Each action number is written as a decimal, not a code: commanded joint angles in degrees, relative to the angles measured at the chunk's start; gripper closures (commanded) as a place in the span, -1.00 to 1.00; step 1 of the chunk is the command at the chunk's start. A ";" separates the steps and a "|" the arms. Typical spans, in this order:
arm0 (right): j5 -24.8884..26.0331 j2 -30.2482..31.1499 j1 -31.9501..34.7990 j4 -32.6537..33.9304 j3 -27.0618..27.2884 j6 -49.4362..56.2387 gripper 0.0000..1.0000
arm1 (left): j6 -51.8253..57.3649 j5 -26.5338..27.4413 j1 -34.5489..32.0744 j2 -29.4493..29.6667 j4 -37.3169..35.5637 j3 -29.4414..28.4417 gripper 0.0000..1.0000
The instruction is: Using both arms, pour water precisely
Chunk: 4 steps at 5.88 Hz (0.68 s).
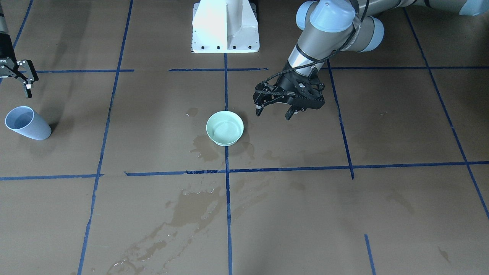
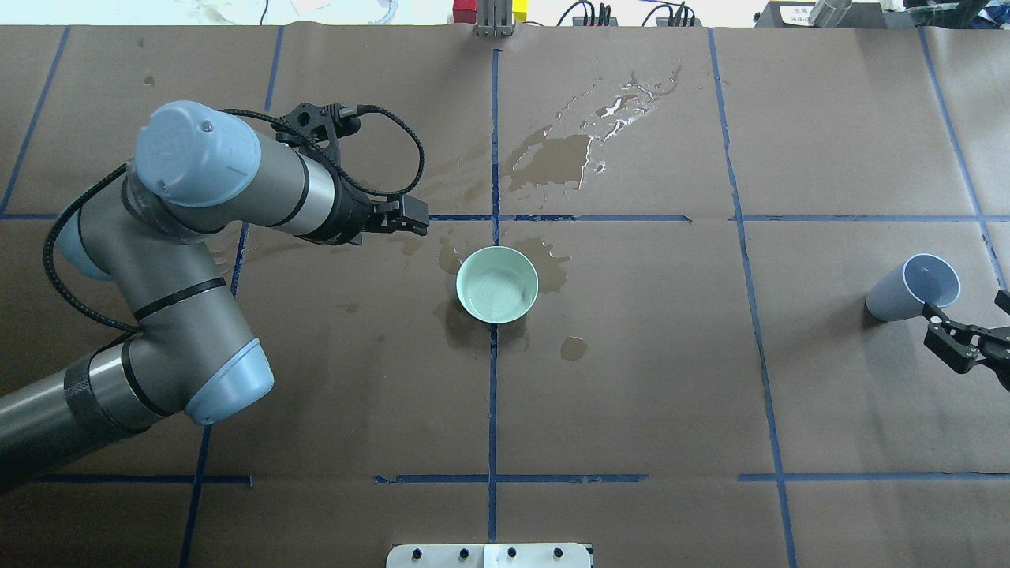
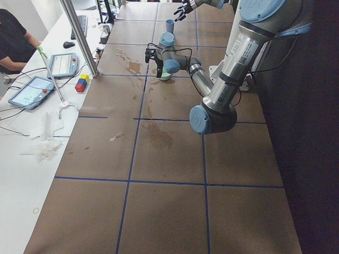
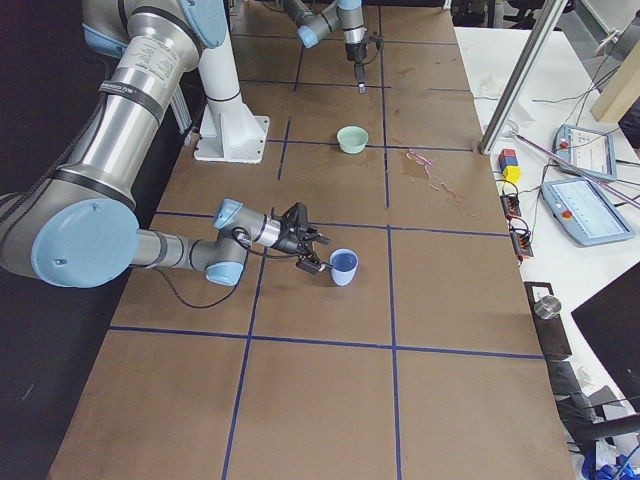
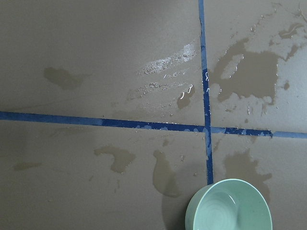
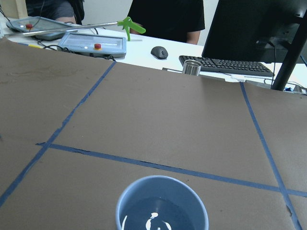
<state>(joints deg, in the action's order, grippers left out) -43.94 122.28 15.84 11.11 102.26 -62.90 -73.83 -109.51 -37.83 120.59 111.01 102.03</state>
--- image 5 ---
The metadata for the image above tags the green ceramic bowl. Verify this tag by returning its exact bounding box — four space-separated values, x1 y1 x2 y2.
185 179 273 230

